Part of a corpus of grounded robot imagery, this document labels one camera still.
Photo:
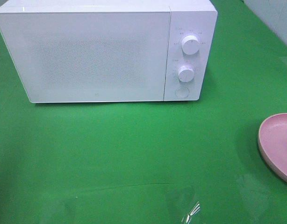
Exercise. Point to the white lower microwave knob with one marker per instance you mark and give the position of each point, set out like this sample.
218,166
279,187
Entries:
186,74

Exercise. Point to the white microwave knob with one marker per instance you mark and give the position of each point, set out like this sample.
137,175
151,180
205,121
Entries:
190,44
186,74

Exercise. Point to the white microwave oven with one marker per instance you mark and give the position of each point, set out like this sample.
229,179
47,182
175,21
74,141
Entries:
187,17

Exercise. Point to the white upper microwave knob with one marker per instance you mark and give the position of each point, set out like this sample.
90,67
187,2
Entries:
190,44

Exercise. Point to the pink speckled plate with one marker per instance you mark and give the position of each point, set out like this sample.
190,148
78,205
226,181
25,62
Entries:
272,143

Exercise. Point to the white partition panel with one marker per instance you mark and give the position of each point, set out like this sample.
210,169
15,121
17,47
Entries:
273,13

